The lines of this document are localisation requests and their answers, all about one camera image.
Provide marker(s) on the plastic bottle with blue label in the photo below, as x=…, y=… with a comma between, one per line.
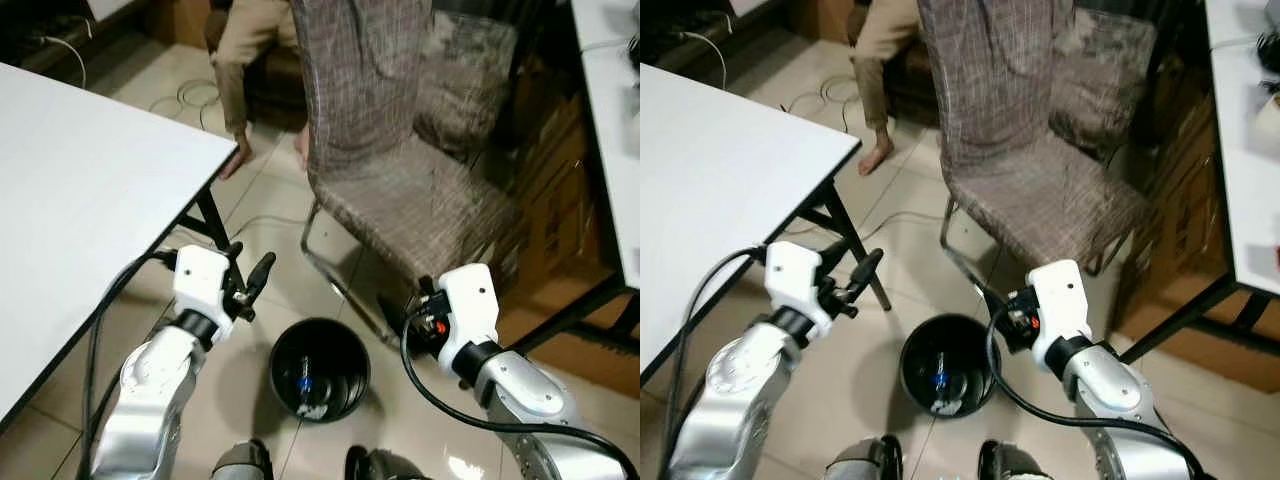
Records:
x=940, y=378
x=305, y=382

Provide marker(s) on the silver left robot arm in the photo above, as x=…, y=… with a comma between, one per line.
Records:
x=735, y=380
x=150, y=380

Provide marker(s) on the black round rubbish bin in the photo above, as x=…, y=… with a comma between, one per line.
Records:
x=345, y=350
x=975, y=345

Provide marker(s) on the black metal table leg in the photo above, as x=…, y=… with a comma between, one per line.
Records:
x=210, y=215
x=840, y=215

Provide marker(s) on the checked fabric chair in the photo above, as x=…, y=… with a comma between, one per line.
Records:
x=1030, y=190
x=400, y=200
x=1110, y=70
x=470, y=70

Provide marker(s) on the grey robot right foot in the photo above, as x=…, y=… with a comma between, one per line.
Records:
x=385, y=466
x=1012, y=462

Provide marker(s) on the grey robot foot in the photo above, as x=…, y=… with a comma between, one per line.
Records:
x=243, y=462
x=865, y=460
x=1012, y=462
x=385, y=466

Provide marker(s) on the grey robot left foot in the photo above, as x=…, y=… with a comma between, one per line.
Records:
x=243, y=462
x=865, y=460

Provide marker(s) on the large brown cardboard box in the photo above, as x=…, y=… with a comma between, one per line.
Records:
x=560, y=200
x=1190, y=200

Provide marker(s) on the person leg in khaki trousers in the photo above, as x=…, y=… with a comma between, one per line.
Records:
x=240, y=60
x=880, y=60

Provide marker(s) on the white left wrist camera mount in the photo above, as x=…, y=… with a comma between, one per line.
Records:
x=790, y=268
x=200, y=275

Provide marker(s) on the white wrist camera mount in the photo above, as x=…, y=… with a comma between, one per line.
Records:
x=790, y=268
x=470, y=300
x=1060, y=295
x=200, y=275

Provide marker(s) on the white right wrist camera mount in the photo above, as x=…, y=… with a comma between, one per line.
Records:
x=470, y=300
x=1060, y=295

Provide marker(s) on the black metal table frame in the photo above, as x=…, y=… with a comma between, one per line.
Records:
x=1190, y=320
x=570, y=315

